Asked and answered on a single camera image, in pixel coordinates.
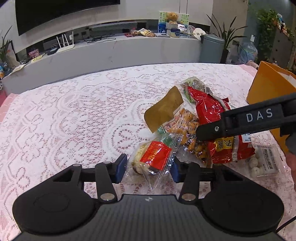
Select clear pastry pack red label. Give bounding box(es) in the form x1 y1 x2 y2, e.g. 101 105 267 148
127 132 183 191

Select large red snack bag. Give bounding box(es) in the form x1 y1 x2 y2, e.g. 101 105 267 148
187 87 255 164

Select clear bag white candy balls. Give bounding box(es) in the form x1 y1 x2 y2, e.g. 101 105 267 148
245 145 285 180

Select gold-topped cracker snack bag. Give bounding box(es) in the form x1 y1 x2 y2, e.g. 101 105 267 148
144 86 209 167

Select orange white storage box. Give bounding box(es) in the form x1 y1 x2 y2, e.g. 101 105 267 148
246 61 295 154

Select white lace tablecloth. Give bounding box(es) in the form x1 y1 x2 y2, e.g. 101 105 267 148
0 63 296 241

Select small green mixed snack packet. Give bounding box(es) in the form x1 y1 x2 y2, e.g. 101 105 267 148
180 76 212 103

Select tall leafy plant right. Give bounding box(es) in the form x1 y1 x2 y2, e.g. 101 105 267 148
207 15 247 64

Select grey round trash bin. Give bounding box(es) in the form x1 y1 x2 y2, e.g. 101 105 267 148
199 34 225 63

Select long grey TV cabinet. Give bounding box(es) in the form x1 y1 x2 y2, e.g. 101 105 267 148
0 19 202 95

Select white wifi router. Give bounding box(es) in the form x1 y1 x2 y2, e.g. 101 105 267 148
56 32 75 53

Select brown teddy bear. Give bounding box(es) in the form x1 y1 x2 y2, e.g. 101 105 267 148
165 12 179 24

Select potted green plant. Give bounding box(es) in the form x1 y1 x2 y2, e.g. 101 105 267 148
0 26 12 63

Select black wall television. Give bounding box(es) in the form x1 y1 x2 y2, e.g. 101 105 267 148
15 0 120 35

